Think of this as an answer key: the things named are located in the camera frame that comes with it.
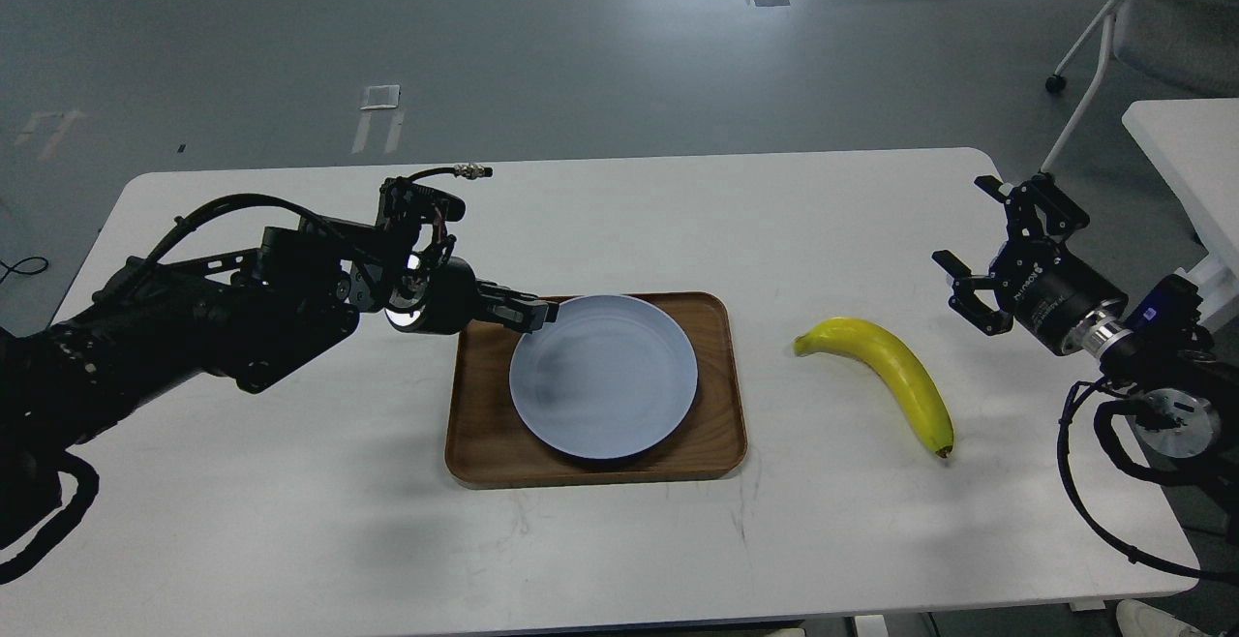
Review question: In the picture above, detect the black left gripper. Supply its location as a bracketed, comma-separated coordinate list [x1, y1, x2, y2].
[385, 258, 560, 335]

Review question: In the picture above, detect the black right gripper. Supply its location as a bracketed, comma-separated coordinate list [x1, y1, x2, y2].
[932, 174, 1129, 354]

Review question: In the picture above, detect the light blue plate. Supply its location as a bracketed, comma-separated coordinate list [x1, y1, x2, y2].
[508, 294, 699, 461]

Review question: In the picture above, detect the yellow banana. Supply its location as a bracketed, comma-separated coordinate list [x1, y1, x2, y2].
[792, 317, 955, 460]

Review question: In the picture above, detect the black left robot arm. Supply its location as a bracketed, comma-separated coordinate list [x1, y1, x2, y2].
[1, 164, 559, 582]

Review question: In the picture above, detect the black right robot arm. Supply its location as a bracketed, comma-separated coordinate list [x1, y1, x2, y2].
[933, 174, 1237, 543]

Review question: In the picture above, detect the brown wooden tray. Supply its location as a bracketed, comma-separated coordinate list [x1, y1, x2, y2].
[445, 291, 747, 488]

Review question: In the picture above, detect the white side table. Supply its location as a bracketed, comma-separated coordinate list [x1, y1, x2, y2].
[1121, 98, 1238, 331]

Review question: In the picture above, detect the white office chair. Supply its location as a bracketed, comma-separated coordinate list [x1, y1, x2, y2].
[1040, 0, 1238, 175]

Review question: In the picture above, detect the white shoe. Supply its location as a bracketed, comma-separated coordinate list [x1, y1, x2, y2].
[1115, 600, 1208, 637]

